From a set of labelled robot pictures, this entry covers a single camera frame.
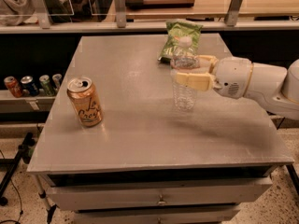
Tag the black tripod stand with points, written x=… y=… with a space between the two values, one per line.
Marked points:
x=9 y=166

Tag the green soda can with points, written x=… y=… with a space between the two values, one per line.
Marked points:
x=46 y=85

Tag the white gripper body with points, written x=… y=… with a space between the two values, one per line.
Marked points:
x=232 y=76

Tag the grey lower drawer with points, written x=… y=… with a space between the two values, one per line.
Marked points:
x=197 y=214

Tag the red soda can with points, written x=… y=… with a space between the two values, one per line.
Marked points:
x=13 y=86

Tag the dark blue soda can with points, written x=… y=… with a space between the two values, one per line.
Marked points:
x=30 y=85

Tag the grey upper drawer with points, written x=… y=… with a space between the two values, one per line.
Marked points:
x=160 y=194

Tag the grey drawer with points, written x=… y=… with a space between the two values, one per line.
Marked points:
x=160 y=194
x=197 y=214

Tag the orange LaCroix can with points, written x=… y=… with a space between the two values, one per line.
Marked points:
x=84 y=98

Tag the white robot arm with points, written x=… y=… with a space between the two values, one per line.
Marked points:
x=273 y=88

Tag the silver soda can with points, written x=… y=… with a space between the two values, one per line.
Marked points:
x=57 y=79

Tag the clear plastic water bottle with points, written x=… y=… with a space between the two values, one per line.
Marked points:
x=183 y=60

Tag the green chip bag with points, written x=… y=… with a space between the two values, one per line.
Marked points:
x=176 y=29

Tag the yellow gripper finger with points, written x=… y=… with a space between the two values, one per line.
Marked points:
x=199 y=82
x=206 y=63

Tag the grey cloth bundle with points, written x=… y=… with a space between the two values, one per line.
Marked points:
x=16 y=12

